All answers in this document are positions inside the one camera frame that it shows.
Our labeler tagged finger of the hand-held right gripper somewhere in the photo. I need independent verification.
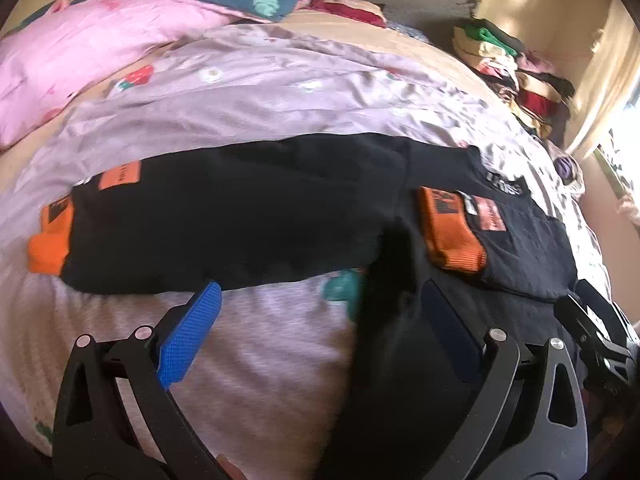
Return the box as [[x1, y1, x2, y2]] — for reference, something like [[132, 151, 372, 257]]
[[554, 280, 632, 361]]

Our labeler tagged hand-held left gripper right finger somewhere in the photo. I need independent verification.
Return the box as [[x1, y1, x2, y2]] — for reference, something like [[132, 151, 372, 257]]
[[419, 280, 589, 480]]

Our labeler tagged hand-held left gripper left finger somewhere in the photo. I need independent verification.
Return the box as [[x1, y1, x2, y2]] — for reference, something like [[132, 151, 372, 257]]
[[51, 281, 236, 480]]

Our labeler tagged black sweatshirt with orange patches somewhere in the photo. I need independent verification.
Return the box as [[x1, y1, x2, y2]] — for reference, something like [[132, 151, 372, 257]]
[[27, 132, 581, 480]]

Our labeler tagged pile of folded clothes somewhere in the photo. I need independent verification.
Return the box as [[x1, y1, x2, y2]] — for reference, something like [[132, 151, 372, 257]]
[[452, 17, 577, 142]]

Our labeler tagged person's left hand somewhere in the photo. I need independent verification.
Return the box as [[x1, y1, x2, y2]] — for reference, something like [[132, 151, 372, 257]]
[[215, 452, 247, 480]]

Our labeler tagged purple crumpled cloth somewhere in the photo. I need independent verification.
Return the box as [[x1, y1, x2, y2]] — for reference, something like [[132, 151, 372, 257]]
[[552, 152, 587, 197]]

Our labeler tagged window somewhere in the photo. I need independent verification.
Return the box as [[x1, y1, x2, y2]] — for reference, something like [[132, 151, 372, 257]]
[[594, 100, 640, 211]]

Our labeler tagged cream curtain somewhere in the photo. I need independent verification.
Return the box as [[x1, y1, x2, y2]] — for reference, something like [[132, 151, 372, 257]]
[[564, 0, 640, 162]]

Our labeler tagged lilac printed bed blanket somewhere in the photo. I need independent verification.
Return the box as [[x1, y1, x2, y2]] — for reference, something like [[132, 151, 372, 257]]
[[0, 25, 615, 480]]

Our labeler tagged pink quilt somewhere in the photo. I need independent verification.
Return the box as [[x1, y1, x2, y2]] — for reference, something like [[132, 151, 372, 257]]
[[0, 0, 237, 152]]

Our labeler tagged red and cream pillow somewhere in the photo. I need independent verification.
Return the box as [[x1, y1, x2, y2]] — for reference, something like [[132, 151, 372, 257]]
[[309, 0, 389, 29]]

